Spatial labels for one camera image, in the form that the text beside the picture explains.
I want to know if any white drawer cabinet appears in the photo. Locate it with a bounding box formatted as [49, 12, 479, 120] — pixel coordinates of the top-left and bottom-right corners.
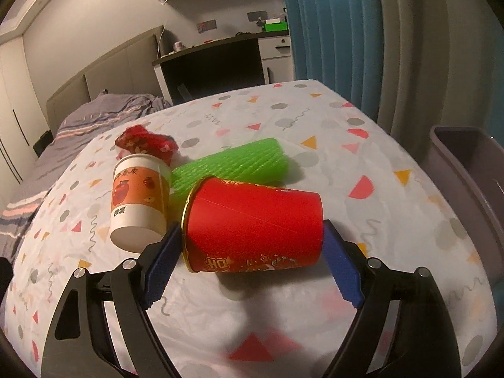
[259, 35, 295, 84]

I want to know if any white wardrobe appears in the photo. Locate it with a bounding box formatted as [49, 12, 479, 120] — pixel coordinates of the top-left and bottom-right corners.
[0, 31, 52, 205]

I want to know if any grey pillow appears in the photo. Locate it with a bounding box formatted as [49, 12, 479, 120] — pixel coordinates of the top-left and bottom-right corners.
[84, 94, 154, 118]

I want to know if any black nightstand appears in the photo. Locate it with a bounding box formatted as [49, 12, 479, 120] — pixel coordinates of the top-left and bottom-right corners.
[33, 130, 54, 156]

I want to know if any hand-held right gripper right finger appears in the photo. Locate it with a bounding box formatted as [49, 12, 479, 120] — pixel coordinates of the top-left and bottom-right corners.
[322, 218, 461, 378]

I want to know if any crumpled red patterned wrapper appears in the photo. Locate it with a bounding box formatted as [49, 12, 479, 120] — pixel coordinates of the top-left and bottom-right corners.
[115, 125, 180, 166]

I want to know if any blue curtain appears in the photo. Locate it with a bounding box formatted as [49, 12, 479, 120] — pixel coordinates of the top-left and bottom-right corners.
[275, 0, 381, 123]

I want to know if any red paper cup gold rim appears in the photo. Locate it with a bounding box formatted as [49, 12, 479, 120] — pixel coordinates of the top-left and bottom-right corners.
[180, 176, 324, 274]

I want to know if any grey plastic trash bin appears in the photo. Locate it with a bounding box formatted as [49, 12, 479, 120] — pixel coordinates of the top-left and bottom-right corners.
[429, 125, 504, 284]

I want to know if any green foam net sleeve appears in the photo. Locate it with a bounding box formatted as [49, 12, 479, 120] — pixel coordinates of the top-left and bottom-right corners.
[170, 137, 290, 207]

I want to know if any grey padded bed headboard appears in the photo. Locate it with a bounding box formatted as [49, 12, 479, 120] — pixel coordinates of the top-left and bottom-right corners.
[46, 26, 166, 135]

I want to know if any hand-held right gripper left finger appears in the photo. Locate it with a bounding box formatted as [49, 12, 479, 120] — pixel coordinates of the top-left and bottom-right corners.
[41, 222, 184, 378]

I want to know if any dark topped desk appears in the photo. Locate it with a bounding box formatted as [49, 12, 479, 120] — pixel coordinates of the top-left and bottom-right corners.
[152, 31, 294, 105]

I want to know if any orange and white paper cup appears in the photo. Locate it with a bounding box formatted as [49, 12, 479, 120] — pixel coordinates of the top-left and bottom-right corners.
[109, 153, 173, 253]

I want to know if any grey curtain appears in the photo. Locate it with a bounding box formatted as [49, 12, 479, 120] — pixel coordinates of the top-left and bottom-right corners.
[374, 0, 504, 142]

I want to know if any white patterned tablecloth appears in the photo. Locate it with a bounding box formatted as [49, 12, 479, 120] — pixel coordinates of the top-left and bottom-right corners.
[0, 80, 499, 378]

